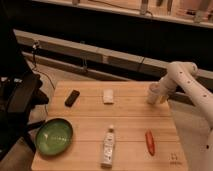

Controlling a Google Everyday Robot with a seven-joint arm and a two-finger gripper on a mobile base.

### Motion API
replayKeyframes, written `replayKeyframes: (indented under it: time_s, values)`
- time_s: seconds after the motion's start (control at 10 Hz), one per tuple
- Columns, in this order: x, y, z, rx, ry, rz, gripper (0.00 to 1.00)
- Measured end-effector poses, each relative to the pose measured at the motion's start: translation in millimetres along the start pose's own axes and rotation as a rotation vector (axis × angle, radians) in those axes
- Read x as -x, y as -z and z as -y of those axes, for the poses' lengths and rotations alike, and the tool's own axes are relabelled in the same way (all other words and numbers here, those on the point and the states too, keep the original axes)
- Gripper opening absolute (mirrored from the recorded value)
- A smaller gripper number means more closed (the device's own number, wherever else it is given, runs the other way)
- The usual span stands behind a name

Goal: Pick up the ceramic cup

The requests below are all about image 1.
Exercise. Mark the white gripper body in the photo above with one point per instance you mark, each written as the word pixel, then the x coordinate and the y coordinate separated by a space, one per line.
pixel 154 95

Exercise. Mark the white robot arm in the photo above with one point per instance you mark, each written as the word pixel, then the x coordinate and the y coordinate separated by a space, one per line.
pixel 183 74

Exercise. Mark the green ceramic bowl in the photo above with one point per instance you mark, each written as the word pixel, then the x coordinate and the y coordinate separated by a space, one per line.
pixel 54 137

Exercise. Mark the white squeeze bottle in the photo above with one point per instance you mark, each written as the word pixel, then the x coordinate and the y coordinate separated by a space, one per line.
pixel 108 147

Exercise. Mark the black rectangular block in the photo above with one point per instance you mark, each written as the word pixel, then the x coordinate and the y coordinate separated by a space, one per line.
pixel 72 98

